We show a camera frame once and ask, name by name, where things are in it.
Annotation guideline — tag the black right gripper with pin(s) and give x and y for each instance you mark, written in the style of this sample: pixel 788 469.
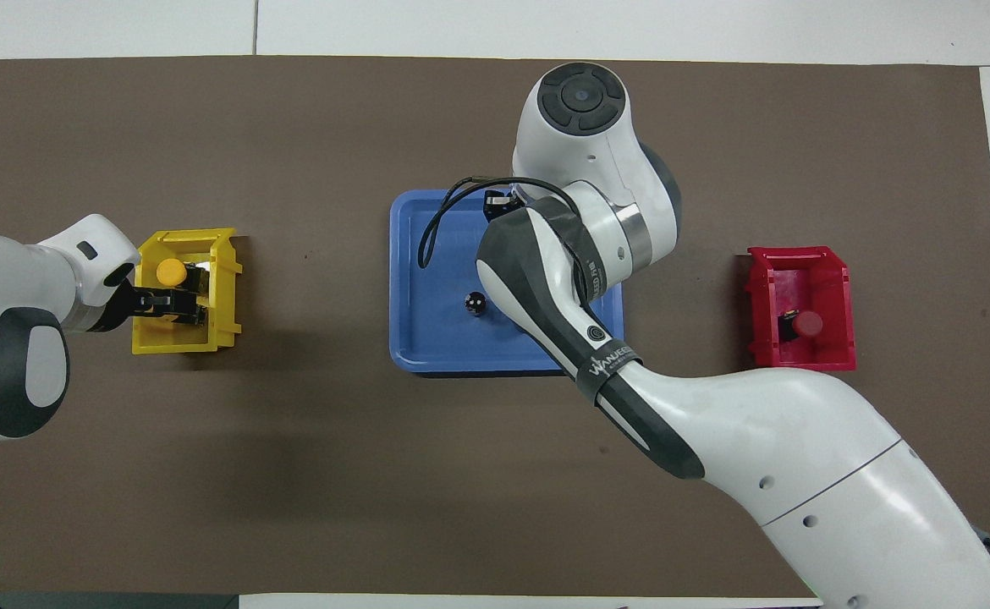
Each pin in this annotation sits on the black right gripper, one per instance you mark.
pixel 517 201

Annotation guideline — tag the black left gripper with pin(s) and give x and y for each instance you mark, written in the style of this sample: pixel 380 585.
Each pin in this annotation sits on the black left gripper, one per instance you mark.
pixel 118 309

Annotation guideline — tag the red push button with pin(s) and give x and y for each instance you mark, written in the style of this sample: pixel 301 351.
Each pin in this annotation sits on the red push button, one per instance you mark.
pixel 810 324

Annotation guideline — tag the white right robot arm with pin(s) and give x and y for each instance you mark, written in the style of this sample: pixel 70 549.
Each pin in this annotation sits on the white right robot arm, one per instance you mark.
pixel 800 440

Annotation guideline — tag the blue plastic tray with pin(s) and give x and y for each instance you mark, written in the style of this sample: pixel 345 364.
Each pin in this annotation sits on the blue plastic tray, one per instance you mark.
pixel 444 338

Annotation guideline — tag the yellow plastic bin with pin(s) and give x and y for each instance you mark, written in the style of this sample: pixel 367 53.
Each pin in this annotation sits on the yellow plastic bin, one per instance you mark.
pixel 173 342

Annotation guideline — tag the black button base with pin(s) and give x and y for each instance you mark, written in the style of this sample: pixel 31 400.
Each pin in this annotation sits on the black button base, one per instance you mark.
pixel 476 303

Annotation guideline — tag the brown table mat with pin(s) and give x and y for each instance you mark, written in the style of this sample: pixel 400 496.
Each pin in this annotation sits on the brown table mat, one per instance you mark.
pixel 292 474

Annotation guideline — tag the red plastic bin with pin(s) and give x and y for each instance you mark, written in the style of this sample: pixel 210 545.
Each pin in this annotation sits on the red plastic bin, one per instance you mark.
pixel 833 296

